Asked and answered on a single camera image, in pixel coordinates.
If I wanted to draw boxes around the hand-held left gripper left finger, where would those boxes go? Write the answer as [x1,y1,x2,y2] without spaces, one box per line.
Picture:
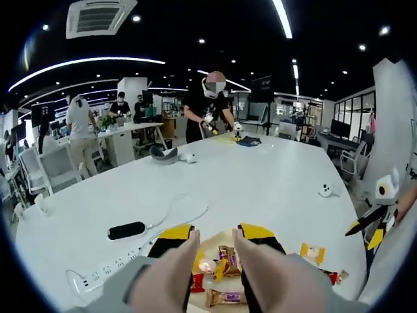
[66,224,196,313]

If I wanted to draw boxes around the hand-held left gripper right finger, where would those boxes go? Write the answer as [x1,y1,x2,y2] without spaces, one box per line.
[237,223,369,313]

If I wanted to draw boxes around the hexagonal cream container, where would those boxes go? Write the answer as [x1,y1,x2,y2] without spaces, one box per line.
[187,230,252,313]

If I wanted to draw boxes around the purple and gold snack packet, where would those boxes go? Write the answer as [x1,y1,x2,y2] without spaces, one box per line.
[217,245,244,278]

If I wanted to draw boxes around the pale pink food tongs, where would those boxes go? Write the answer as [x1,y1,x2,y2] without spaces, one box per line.
[122,228,330,313]

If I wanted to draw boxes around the small red snack packet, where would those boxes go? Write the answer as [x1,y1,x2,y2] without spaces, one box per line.
[191,273,205,293]

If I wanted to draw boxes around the yellow clear snack packet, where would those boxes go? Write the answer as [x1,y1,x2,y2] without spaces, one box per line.
[299,243,326,267]

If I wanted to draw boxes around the dark red snack bar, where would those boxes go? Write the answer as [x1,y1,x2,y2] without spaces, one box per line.
[317,269,339,286]

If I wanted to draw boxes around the gold snack packet purple label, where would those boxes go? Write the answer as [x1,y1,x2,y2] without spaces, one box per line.
[206,288,249,308]

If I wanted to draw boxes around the person's right hand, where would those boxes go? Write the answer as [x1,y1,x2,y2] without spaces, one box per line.
[393,184,417,223]

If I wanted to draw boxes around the white office chair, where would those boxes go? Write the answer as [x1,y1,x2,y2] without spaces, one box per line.
[38,143,83,189]
[18,148,53,197]
[339,140,369,184]

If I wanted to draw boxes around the black power bank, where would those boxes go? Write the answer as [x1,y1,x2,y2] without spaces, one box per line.
[107,221,146,241]

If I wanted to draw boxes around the grey headset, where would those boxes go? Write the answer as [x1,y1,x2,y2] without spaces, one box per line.
[149,145,180,167]

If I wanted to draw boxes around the person's white shirt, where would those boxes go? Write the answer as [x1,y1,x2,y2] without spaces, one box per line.
[358,57,417,301]

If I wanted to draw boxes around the black computer monitor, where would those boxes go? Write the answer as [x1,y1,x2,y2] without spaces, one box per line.
[330,119,353,137]

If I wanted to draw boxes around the blue cloth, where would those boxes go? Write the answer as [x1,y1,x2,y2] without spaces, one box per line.
[236,136,263,148]

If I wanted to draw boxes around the yellow cloth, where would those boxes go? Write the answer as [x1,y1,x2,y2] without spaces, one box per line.
[210,135,238,146]

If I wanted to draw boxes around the white office desk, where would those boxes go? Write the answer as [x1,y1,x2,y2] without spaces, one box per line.
[96,122,166,163]

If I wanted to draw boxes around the white paper cup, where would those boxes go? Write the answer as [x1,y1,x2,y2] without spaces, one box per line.
[33,193,53,216]
[12,205,27,223]

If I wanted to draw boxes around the black screen on tripod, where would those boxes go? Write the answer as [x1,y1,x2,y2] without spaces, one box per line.
[252,74,275,136]

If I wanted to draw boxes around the black display with white marks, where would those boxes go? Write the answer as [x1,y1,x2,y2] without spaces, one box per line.
[30,104,57,127]

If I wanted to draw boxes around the ceiling light strip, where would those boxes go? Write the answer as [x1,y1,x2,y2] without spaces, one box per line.
[271,0,293,40]
[8,57,167,91]

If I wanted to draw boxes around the ceiling air conditioner vent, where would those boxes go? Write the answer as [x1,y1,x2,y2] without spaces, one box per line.
[65,0,139,40]

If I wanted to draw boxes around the white charging cable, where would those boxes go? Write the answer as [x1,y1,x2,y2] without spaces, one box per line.
[145,192,209,229]

